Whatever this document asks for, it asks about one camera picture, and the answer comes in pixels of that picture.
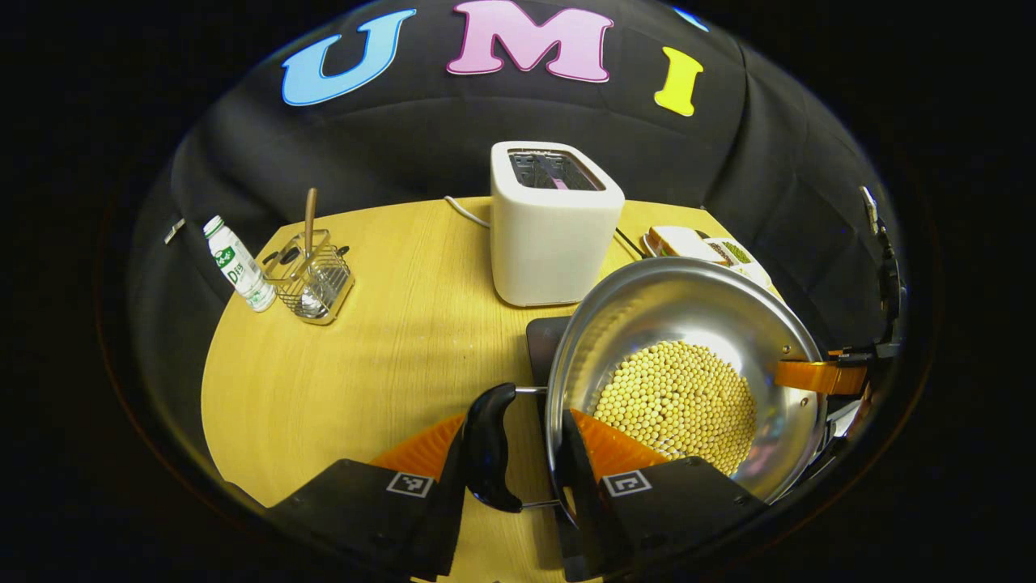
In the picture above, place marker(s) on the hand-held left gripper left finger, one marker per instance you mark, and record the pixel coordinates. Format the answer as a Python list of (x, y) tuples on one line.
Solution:
[(449, 526)]

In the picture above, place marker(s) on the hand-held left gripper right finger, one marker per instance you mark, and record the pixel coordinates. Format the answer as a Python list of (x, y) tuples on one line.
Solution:
[(583, 502)]

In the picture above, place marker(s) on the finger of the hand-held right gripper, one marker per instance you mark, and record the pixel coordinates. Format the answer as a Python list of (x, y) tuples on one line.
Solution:
[(817, 377)]

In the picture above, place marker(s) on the pile of yellow soybeans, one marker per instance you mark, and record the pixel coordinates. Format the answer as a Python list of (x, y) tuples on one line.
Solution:
[(680, 397)]

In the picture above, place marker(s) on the stainless steel pot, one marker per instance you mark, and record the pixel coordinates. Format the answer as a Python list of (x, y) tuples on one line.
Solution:
[(688, 308)]

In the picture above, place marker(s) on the black induction cooktop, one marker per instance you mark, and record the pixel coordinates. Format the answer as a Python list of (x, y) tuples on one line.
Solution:
[(544, 348)]

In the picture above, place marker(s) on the small dish of food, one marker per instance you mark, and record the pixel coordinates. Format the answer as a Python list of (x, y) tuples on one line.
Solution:
[(736, 253)]

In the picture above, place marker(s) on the white toaster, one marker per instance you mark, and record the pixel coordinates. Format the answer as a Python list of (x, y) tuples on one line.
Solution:
[(550, 251)]

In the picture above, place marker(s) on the white drink bottle green label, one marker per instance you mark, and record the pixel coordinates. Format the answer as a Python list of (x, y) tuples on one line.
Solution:
[(239, 267)]

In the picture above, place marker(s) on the black backdrop cloth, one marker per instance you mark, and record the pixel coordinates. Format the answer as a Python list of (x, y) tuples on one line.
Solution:
[(405, 154)]

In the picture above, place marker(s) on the silver metal clip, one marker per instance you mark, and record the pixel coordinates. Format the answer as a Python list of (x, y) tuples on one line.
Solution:
[(174, 231)]

